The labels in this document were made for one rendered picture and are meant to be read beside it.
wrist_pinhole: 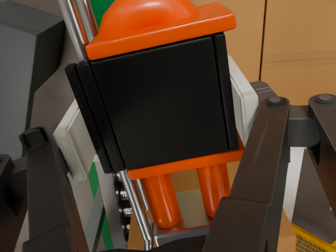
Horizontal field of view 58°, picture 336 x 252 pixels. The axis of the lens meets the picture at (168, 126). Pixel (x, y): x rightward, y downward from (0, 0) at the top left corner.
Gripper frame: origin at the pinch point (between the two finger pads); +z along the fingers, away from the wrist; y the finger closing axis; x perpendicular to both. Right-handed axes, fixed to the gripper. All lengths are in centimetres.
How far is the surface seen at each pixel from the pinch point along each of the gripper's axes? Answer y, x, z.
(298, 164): 35, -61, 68
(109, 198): -33, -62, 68
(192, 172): -1, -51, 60
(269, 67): 28, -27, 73
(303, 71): 38, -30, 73
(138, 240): -17, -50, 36
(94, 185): -62, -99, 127
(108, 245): -69, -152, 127
